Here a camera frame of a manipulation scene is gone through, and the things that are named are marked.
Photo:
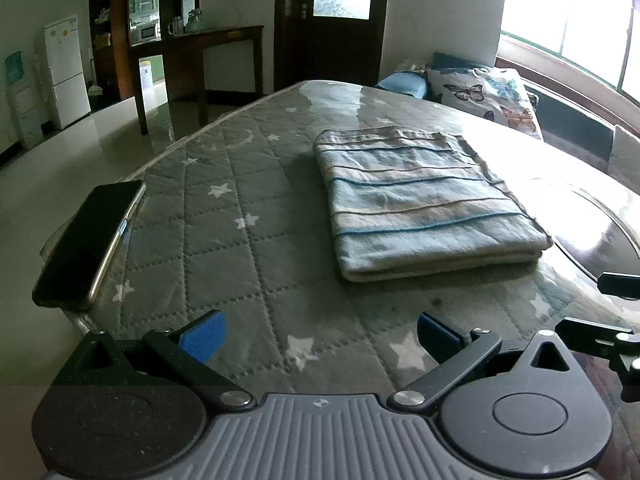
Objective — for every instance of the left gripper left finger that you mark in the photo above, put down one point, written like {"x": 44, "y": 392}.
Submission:
{"x": 182, "y": 355}

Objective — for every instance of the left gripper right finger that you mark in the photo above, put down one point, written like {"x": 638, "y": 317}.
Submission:
{"x": 460, "y": 358}

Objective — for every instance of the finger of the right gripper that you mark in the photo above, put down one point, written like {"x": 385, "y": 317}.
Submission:
{"x": 626, "y": 286}
{"x": 618, "y": 345}

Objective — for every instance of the striped blue beige garment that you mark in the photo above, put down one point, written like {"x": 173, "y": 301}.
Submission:
{"x": 406, "y": 202}

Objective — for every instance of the glass turntable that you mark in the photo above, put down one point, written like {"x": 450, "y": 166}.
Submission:
{"x": 592, "y": 236}

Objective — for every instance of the white cushion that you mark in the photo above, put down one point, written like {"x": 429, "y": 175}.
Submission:
{"x": 623, "y": 163}

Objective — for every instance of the black smartphone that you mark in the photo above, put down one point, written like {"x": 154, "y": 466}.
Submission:
{"x": 79, "y": 260}

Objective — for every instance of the dark green sofa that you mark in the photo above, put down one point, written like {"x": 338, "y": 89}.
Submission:
{"x": 563, "y": 124}

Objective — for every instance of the butterfly print pillow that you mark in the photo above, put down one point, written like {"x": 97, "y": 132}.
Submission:
{"x": 487, "y": 92}

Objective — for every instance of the blue cushion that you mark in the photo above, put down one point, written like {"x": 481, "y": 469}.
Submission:
{"x": 406, "y": 83}

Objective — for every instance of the white refrigerator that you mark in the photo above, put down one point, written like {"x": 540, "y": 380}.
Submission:
{"x": 65, "y": 72}

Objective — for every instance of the green framed window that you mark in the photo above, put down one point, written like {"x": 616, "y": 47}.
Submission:
{"x": 600, "y": 37}

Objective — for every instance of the dark wooden shelf cabinet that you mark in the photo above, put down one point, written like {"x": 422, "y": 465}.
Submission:
{"x": 113, "y": 26}

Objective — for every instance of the dark wooden side table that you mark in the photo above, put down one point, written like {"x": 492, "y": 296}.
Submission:
{"x": 190, "y": 48}

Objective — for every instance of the water dispenser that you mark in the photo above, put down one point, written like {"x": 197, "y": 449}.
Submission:
{"x": 22, "y": 102}

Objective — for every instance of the microwave oven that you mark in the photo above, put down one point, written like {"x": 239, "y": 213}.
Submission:
{"x": 147, "y": 32}

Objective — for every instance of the dark wooden door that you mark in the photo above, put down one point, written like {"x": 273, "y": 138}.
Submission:
{"x": 328, "y": 39}

